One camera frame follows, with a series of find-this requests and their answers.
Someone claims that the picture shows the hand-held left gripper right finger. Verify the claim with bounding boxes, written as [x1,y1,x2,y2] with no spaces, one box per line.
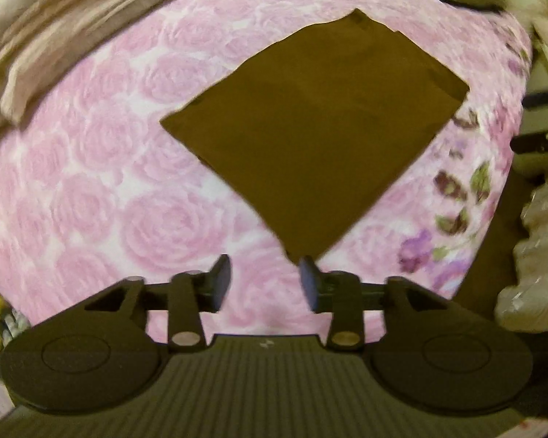
[298,255,445,353]

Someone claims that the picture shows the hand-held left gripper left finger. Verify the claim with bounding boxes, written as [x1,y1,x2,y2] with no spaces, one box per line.
[84,254,233,353]

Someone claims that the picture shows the brown long-sleeve shirt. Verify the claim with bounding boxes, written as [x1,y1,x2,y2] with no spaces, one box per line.
[160,8,471,265]

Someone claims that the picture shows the pink rose print blanket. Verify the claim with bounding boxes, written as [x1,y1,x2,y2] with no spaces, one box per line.
[0,0,535,343]

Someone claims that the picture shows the white plastic bags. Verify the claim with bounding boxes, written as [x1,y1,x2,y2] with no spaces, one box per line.
[493,176,548,335]

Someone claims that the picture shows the black metal stand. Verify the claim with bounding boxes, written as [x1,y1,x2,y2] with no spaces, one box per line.
[509,86,548,157]

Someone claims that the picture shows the pale pink folded duvet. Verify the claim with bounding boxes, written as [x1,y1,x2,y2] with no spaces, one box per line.
[0,0,238,125]

